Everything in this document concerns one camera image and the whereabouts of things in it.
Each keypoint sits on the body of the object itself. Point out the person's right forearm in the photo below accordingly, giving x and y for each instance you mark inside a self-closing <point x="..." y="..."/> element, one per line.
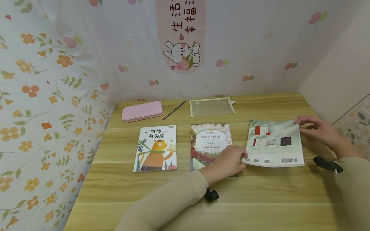
<point x="355" y="192"/>

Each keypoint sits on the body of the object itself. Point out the person's left forearm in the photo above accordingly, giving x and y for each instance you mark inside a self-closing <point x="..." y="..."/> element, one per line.
<point x="167" y="205"/>

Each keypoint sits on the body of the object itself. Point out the pink pencil case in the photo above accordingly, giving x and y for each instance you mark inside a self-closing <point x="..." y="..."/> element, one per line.
<point x="141" y="111"/>

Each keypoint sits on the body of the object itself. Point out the person's right index finger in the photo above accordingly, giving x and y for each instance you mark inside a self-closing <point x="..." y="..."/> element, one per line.
<point x="303" y="120"/>

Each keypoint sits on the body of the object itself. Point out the person's left hand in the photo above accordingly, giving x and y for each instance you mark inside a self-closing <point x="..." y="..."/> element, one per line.
<point x="224" y="163"/>

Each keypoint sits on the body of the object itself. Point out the person's right hand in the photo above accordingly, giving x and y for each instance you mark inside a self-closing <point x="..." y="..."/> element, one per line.
<point x="322" y="131"/>

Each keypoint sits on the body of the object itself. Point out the yellow cat picture book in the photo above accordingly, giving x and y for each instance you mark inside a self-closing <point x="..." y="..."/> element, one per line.
<point x="156" y="150"/>

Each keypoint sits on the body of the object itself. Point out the person's left fingers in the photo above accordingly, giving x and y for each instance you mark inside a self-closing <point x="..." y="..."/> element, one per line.
<point x="241" y="157"/>

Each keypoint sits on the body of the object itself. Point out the pale green book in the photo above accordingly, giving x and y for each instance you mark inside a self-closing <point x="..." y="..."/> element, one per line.
<point x="274" y="144"/>

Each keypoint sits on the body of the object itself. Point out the red flower cover book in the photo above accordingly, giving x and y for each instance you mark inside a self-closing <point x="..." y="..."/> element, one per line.
<point x="209" y="141"/>

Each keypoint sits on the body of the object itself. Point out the person's right thumb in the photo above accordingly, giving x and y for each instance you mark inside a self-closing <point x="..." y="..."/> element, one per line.
<point x="307" y="130"/>

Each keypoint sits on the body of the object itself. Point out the clear mesh pouch cream trim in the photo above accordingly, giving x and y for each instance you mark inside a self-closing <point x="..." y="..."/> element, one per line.
<point x="212" y="107"/>

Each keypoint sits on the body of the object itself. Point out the black pen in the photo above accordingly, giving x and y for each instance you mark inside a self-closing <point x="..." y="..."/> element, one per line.
<point x="175" y="109"/>

